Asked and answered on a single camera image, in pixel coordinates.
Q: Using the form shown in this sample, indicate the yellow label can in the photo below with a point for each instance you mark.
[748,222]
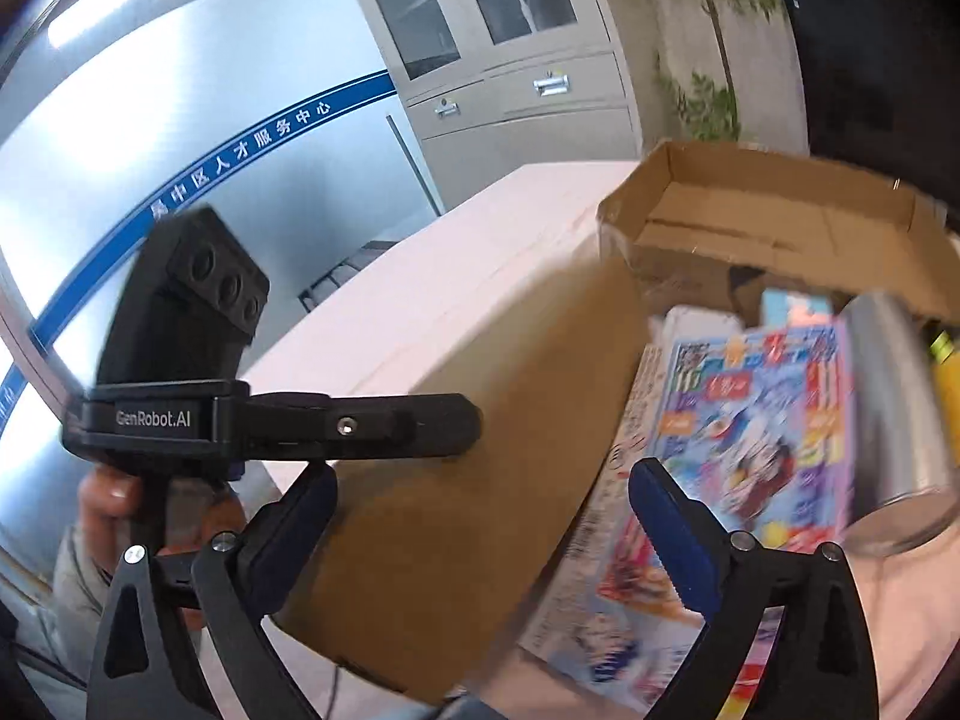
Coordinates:
[945,353]

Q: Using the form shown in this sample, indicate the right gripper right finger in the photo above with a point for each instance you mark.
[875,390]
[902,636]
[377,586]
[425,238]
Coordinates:
[821,664]

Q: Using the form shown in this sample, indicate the grey metal filing cabinet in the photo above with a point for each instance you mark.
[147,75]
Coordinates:
[492,85]

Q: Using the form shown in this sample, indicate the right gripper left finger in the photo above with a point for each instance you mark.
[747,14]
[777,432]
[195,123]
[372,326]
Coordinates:
[144,663]

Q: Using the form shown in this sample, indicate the person's left hand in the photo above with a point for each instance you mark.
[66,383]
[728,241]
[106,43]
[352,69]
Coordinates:
[112,513]

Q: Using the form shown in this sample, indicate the black monitor screen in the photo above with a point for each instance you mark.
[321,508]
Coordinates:
[880,84]

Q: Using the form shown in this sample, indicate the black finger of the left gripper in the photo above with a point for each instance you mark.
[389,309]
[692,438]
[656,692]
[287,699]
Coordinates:
[316,427]

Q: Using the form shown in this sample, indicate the brown cardboard box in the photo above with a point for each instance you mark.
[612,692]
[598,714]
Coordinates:
[427,559]

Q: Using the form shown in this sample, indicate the shallow cardboard tray box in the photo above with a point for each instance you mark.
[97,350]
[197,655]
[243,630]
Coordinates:
[713,224]

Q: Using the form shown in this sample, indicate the pastel puzzle cube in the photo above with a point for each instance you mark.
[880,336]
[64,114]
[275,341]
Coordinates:
[782,309]

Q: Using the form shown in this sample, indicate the colourful board game box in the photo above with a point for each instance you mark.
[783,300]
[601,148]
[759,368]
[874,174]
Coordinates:
[756,424]

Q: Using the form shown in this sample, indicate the silver metal can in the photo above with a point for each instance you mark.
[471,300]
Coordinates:
[905,483]

